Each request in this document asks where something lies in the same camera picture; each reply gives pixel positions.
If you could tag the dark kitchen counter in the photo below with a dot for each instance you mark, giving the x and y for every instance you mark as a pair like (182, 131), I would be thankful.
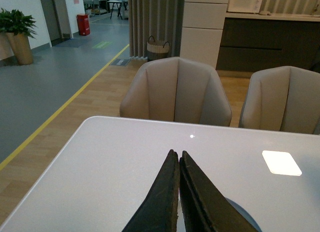
(250, 45)

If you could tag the woven basket with handles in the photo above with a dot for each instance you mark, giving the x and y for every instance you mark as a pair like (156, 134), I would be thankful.
(157, 49)

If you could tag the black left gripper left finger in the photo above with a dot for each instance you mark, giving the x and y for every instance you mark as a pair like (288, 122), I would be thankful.
(159, 210)

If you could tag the grey curtain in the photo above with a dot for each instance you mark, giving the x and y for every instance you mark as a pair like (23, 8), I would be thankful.
(162, 19)

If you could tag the beige chair left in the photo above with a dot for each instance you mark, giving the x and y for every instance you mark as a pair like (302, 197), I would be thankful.
(176, 89)

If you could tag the beige chair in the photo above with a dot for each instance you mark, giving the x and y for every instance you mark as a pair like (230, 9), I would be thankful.
(176, 89)
(282, 99)

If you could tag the distant black-legged table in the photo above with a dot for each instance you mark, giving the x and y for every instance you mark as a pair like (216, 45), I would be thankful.
(122, 7)

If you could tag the beige chair right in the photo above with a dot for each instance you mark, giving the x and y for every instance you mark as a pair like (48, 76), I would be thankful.
(282, 99)

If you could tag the white microwave oven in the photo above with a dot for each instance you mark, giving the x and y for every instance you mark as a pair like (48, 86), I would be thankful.
(244, 6)

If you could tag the red cabinet box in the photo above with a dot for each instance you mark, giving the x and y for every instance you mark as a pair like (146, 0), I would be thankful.
(83, 24)

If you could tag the green potted plant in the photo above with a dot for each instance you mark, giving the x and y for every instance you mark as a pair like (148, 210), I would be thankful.
(18, 28)

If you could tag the white drawer cabinet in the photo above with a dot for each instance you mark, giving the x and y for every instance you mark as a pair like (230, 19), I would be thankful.
(202, 29)

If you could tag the grey round plate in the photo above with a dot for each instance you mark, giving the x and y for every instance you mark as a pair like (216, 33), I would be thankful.
(245, 214)

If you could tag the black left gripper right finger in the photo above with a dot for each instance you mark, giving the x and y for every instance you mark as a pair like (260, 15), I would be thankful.
(204, 207)

